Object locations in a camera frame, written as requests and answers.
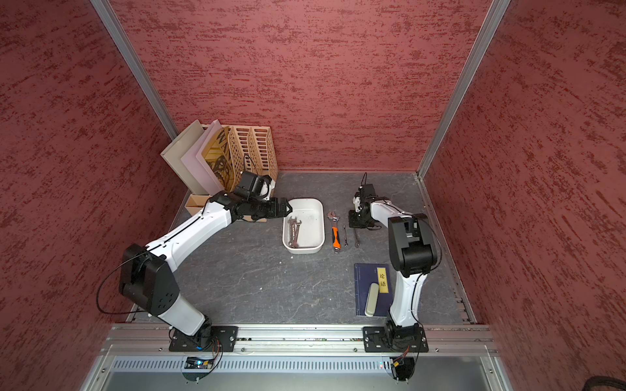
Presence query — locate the steel wrench in box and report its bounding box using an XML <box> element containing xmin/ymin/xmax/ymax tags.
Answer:
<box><xmin>288</xmin><ymin>217</ymin><xmax>302</xmax><ymax>249</ymax></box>

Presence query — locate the beige plastic desk organizer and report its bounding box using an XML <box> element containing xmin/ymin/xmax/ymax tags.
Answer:
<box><xmin>184</xmin><ymin>124</ymin><xmax>279</xmax><ymax>223</ymax></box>

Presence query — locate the aluminium front rail frame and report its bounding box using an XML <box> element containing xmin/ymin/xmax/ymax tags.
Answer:
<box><xmin>83</xmin><ymin>324</ymin><xmax>512</xmax><ymax>390</ymax></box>

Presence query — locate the white oval storage box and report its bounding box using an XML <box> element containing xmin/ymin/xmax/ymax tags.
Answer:
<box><xmin>282</xmin><ymin>198</ymin><xmax>325</xmax><ymax>255</ymax></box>

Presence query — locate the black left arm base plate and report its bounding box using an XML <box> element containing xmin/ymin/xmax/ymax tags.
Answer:
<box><xmin>169</xmin><ymin>326</ymin><xmax>239</xmax><ymax>354</ymax></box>

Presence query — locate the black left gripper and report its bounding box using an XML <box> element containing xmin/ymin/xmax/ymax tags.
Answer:
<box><xmin>248</xmin><ymin>196</ymin><xmax>293</xmax><ymax>218</ymax></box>

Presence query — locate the beige eraser case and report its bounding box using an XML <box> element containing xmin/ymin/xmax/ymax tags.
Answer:
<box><xmin>364</xmin><ymin>283</ymin><xmax>380</xmax><ymax>317</ymax></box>

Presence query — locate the grey-green folder board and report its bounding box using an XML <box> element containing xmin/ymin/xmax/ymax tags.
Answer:
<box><xmin>160</xmin><ymin>119</ymin><xmax>209</xmax><ymax>196</ymax></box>

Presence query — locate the lilac folder board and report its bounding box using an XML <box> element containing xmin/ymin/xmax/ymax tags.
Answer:
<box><xmin>180</xmin><ymin>120</ymin><xmax>224</xmax><ymax>195</ymax></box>

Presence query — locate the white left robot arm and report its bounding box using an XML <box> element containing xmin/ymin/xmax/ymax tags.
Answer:
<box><xmin>119</xmin><ymin>193</ymin><xmax>293</xmax><ymax>337</ymax></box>

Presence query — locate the dark blue notebook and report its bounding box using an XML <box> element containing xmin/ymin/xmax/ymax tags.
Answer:
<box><xmin>354</xmin><ymin>263</ymin><xmax>394</xmax><ymax>317</ymax></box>

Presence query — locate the orange handled adjustable wrench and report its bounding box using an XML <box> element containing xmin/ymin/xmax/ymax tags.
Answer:
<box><xmin>328</xmin><ymin>211</ymin><xmax>342</xmax><ymax>253</ymax></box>

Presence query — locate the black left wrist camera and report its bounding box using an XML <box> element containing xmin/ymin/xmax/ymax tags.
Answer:
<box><xmin>234</xmin><ymin>171</ymin><xmax>272</xmax><ymax>200</ymax></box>

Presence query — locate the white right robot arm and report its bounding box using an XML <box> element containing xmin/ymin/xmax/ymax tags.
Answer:
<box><xmin>348</xmin><ymin>183</ymin><xmax>440</xmax><ymax>351</ymax></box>

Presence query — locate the brown illustrated comic book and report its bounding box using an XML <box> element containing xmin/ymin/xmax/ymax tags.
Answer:
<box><xmin>201</xmin><ymin>126</ymin><xmax>234</xmax><ymax>191</ymax></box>

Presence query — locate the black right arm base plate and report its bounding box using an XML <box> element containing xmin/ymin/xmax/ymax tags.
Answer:
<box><xmin>362</xmin><ymin>324</ymin><xmax>430</xmax><ymax>353</ymax></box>

